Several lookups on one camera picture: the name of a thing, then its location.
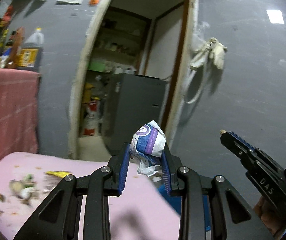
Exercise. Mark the red capped bottle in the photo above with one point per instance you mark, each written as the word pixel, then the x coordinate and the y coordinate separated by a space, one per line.
pixel 7 13

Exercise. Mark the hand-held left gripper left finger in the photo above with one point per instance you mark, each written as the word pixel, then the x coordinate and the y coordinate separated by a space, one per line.
pixel 123 172

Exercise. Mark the white rubber gloves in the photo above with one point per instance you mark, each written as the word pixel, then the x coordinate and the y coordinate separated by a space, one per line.
pixel 218 52

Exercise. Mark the yellow bag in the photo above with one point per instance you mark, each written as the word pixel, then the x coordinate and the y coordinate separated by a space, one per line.
pixel 89 88

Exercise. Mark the person's right hand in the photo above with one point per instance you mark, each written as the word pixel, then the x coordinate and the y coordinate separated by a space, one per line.
pixel 266 215

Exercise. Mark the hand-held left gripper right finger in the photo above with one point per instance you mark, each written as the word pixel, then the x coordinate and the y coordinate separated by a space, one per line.
pixel 165 172

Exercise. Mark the yellow wrapper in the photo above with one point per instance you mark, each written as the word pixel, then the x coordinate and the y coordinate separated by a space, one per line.
pixel 56 173

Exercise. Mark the wooden door frame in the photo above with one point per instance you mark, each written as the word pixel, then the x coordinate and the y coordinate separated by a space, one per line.
pixel 83 55

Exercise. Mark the orange wall hook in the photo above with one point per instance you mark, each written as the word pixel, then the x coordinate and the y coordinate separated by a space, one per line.
pixel 93 0

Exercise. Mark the orange plastic bottle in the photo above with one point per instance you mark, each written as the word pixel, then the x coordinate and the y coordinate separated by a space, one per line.
pixel 16 47

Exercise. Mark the large dark liquid jug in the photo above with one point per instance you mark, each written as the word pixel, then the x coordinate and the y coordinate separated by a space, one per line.
pixel 30 55

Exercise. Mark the green box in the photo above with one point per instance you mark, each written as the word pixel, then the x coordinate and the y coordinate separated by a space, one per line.
pixel 96 66

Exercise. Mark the red checkered cloth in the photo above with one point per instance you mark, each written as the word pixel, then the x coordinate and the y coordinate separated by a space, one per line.
pixel 8 105

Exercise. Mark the white red sack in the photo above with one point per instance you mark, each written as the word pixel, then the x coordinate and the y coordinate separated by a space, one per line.
pixel 91 122

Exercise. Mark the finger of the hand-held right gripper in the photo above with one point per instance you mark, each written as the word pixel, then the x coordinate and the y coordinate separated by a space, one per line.
pixel 235 142

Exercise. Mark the green vegetable scrap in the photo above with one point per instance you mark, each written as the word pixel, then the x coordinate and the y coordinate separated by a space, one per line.
pixel 24 187

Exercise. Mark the white purple packet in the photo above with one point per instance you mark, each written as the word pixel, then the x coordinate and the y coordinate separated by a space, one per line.
pixel 148 137

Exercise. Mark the pink tablecloth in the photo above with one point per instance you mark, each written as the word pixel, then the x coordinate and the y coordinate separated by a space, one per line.
pixel 133 212

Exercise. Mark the storage shelf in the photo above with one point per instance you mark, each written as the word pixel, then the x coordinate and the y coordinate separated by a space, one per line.
pixel 120 40

